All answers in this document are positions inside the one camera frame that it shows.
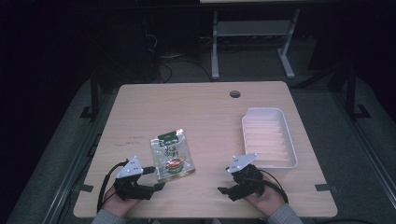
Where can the person's left hand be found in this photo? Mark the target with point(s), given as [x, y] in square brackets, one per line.
[116, 205]

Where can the clear green-topped snack packet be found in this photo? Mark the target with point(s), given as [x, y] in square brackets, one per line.
[171, 155]

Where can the dark tape strip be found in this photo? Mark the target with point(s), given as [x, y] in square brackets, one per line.
[325, 187]
[86, 188]

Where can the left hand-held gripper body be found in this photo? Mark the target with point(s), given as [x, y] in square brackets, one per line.
[130, 168]

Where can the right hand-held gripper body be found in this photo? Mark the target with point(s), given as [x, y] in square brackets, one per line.
[249, 183]

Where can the white metal table frame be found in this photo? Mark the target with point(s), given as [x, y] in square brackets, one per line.
[214, 46]

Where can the black metal stand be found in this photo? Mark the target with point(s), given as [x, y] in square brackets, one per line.
[94, 93]
[351, 93]

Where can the person's right hand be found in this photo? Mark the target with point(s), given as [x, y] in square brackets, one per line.
[267, 202]

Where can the white plastic tray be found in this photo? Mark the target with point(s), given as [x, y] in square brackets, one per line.
[267, 140]

